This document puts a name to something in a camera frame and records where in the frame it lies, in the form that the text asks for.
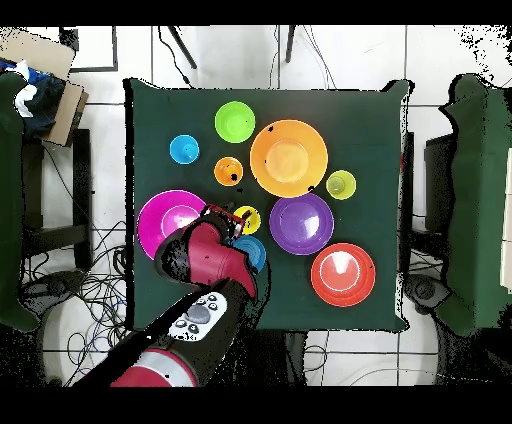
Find blue plastic cup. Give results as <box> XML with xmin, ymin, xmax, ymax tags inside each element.
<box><xmin>168</xmin><ymin>134</ymin><xmax>201</xmax><ymax>166</ymax></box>

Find blue and white clothes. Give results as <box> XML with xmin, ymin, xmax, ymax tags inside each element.
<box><xmin>0</xmin><ymin>59</ymin><xmax>68</xmax><ymax>139</ymax></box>

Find green cloth covered table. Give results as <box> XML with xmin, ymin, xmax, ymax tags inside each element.
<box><xmin>437</xmin><ymin>73</ymin><xmax>512</xmax><ymax>337</ymax></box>
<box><xmin>0</xmin><ymin>71</ymin><xmax>41</xmax><ymax>333</ymax></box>

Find purple plastic bowl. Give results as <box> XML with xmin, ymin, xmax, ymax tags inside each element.
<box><xmin>268</xmin><ymin>192</ymin><xmax>335</xmax><ymax>257</ymax></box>

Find small blue plastic bowl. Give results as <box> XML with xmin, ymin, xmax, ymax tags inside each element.
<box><xmin>231</xmin><ymin>234</ymin><xmax>268</xmax><ymax>275</ymax></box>

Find dark green table cloth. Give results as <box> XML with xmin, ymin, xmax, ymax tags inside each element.
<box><xmin>123</xmin><ymin>77</ymin><xmax>413</xmax><ymax>333</ymax></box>

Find red plastic bowl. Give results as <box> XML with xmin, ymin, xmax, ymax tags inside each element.
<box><xmin>310</xmin><ymin>242</ymin><xmax>377</xmax><ymax>308</ymax></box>

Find black metal frame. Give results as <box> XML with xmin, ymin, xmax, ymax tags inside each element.
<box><xmin>58</xmin><ymin>25</ymin><xmax>120</xmax><ymax>74</ymax></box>

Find pale yellow-green plastic cup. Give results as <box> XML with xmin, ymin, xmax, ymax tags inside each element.
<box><xmin>324</xmin><ymin>169</ymin><xmax>358</xmax><ymax>201</ymax></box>

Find black wooden stool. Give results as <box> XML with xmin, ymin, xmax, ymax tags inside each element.
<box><xmin>21</xmin><ymin>127</ymin><xmax>93</xmax><ymax>273</ymax></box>

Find black tripod leg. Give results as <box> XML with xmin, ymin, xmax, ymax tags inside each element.
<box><xmin>167</xmin><ymin>25</ymin><xmax>199</xmax><ymax>70</ymax></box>
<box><xmin>284</xmin><ymin>25</ymin><xmax>298</xmax><ymax>64</ymax></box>

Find yellow plastic cup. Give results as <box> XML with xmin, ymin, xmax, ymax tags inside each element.
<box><xmin>232</xmin><ymin>204</ymin><xmax>262</xmax><ymax>236</ymax></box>

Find tangle of floor cables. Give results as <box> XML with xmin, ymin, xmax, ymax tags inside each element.
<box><xmin>19</xmin><ymin>219</ymin><xmax>133</xmax><ymax>387</ymax></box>

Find brown cardboard box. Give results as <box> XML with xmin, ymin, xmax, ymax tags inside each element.
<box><xmin>0</xmin><ymin>29</ymin><xmax>90</xmax><ymax>148</ymax></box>

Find small green plastic bowl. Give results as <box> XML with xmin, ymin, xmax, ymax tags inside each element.
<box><xmin>214</xmin><ymin>100</ymin><xmax>257</xmax><ymax>144</ymax></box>

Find large pink plastic bowl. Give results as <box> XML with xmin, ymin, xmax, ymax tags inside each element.
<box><xmin>136</xmin><ymin>188</ymin><xmax>207</xmax><ymax>261</ymax></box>

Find large orange plastic bowl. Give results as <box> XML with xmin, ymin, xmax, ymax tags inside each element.
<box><xmin>249</xmin><ymin>118</ymin><xmax>330</xmax><ymax>199</ymax></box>

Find black cable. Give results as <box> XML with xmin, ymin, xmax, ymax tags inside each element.
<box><xmin>157</xmin><ymin>25</ymin><xmax>194</xmax><ymax>88</ymax></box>

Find orange plastic cup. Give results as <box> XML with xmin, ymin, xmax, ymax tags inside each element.
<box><xmin>212</xmin><ymin>156</ymin><xmax>245</xmax><ymax>188</ymax></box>

